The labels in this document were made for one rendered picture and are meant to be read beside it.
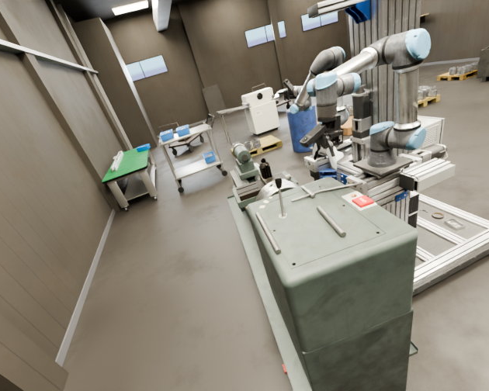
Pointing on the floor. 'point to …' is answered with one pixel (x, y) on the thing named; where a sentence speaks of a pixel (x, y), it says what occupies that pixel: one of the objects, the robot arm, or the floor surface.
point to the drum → (301, 127)
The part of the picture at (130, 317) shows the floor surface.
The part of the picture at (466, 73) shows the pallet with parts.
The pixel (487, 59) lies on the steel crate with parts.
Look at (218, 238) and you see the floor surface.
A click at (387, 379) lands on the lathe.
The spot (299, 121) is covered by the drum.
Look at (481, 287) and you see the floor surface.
